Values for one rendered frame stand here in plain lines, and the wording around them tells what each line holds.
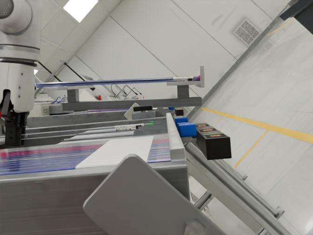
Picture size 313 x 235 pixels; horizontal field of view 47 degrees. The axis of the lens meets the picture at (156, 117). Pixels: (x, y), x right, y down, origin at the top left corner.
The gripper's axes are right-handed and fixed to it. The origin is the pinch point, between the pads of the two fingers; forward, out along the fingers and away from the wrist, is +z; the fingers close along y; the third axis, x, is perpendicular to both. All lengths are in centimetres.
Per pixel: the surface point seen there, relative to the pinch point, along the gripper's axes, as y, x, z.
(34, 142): -18.9, -2.6, 3.9
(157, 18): -760, 2, -189
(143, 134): 12.3, 27.7, -3.4
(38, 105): -115, -36, -2
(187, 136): 12.2, 35.3, -3.5
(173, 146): 46, 32, -6
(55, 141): -18.9, 2.8, 3.5
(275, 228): -22, 63, 24
